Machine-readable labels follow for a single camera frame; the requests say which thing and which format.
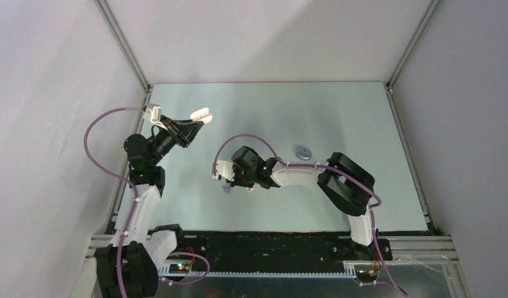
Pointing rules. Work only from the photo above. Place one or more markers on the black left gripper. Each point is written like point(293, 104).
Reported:
point(184, 135)

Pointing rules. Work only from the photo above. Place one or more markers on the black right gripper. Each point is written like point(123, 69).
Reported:
point(236, 182)

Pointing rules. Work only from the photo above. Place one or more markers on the white earbud charging case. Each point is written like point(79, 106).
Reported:
point(202, 115)

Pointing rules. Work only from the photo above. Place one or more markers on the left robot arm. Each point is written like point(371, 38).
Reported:
point(128, 266)

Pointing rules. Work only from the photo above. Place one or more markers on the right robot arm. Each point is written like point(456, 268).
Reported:
point(348, 186)

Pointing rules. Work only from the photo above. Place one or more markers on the purple earbud charging case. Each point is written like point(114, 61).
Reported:
point(303, 153)

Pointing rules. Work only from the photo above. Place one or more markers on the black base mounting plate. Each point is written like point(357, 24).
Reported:
point(269, 252)

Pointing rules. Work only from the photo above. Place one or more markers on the left controller board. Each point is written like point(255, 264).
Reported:
point(179, 268)

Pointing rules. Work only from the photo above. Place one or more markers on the controller board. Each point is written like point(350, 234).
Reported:
point(179, 268)
point(369, 276)

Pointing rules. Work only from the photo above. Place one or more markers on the right controller board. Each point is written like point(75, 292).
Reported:
point(369, 276)

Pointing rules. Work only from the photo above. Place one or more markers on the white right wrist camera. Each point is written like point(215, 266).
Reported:
point(223, 170)

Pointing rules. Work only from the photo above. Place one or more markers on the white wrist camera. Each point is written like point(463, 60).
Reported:
point(223, 170)
point(152, 113)

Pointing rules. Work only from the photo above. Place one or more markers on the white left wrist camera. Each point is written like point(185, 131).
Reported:
point(152, 113)

